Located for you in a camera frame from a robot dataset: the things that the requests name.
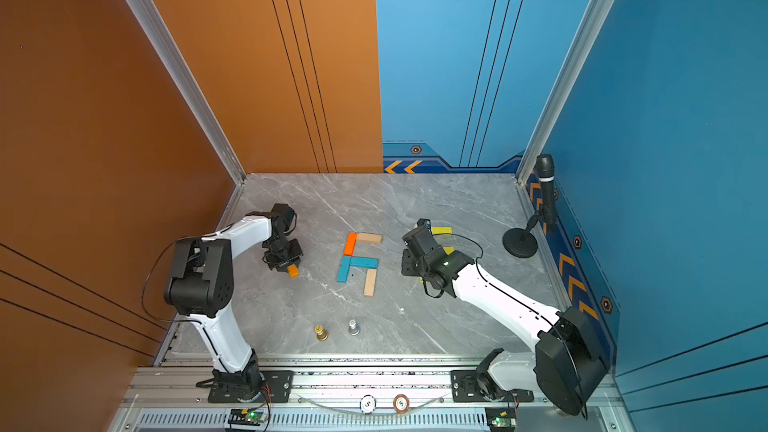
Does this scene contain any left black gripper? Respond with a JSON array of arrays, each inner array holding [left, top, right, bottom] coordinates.
[[268, 238, 307, 272]]

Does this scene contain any teal block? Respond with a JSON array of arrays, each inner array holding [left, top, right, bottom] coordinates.
[[350, 257, 379, 269], [336, 255, 352, 283]]

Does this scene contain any pale cream wooden block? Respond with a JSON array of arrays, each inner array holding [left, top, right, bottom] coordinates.
[[363, 269, 377, 297]]

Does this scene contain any tan wooden block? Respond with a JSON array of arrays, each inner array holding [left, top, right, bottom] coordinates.
[[356, 233, 383, 244]]

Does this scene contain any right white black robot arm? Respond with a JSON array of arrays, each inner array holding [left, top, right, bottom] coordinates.
[[401, 219, 609, 416]]

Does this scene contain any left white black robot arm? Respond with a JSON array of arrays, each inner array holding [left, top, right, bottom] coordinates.
[[164, 203, 303, 403]]

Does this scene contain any silver weight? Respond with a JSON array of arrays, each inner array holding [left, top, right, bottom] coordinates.
[[348, 319, 360, 336]]

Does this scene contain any brass weight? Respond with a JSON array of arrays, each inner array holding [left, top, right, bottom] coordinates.
[[314, 324, 328, 341]]

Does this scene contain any copper round dial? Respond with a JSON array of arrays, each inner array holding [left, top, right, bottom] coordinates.
[[393, 394, 410, 414]]

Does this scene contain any white round dial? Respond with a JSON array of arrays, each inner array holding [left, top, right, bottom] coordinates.
[[359, 395, 376, 414]]

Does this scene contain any black microphone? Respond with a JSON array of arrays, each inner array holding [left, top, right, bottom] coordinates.
[[535, 154, 557, 229]]

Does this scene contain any left green circuit board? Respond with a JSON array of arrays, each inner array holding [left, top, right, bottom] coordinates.
[[226, 408, 270, 431]]

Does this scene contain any green circuit board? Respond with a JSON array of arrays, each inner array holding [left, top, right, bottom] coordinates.
[[485, 408, 517, 432], [226, 408, 270, 431]]

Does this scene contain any right green circuit board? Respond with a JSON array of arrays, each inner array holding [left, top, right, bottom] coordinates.
[[485, 408, 517, 432]]

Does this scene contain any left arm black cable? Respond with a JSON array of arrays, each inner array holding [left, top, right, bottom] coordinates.
[[141, 236, 199, 320]]

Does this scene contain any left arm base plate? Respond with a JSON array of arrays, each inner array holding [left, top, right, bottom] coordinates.
[[208, 370, 294, 404]]

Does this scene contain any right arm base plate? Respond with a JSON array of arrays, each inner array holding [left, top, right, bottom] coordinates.
[[450, 370, 534, 403]]

